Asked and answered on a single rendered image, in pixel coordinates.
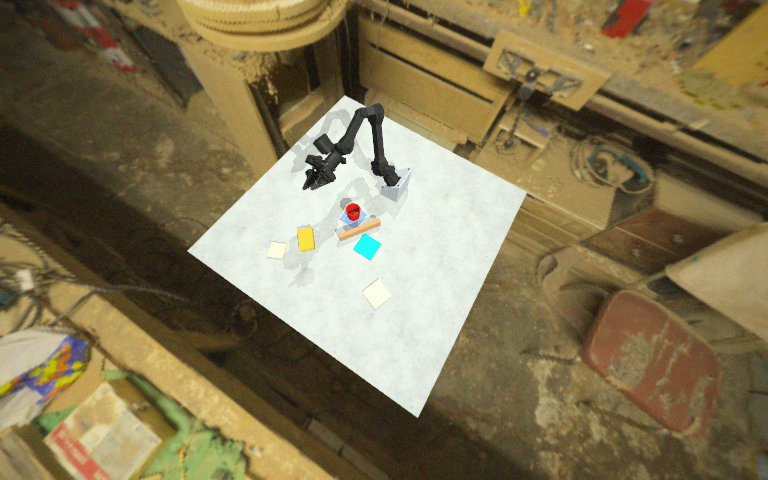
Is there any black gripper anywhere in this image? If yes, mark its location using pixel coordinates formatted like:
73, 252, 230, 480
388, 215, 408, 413
302, 158, 336, 191

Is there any yellow rectangular block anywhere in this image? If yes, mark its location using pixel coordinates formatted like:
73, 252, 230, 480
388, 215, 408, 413
298, 227, 315, 252

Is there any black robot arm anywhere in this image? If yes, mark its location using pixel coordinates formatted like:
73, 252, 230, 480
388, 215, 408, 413
305, 103, 401, 186

